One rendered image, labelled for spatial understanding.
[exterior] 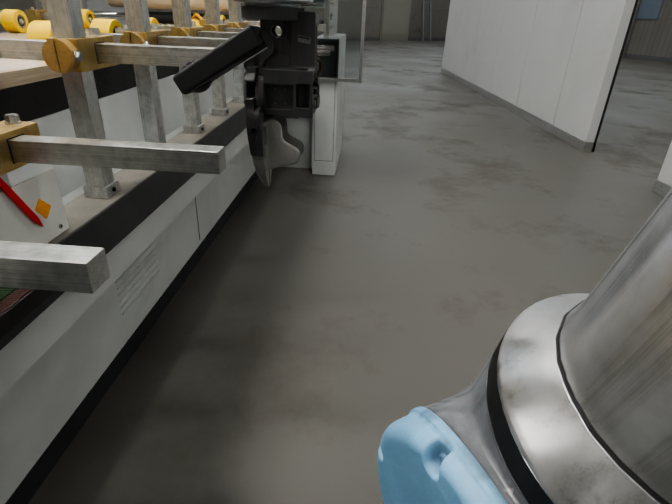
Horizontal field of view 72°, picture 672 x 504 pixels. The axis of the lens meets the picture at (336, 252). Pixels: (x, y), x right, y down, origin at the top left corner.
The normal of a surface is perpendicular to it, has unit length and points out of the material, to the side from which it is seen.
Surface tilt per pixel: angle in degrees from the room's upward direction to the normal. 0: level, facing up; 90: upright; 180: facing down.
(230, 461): 0
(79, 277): 90
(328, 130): 90
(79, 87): 90
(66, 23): 90
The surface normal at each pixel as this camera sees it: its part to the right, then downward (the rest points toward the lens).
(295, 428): 0.04, -0.88
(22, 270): -0.07, 0.46
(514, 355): -0.54, -0.75
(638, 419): -0.88, 0.20
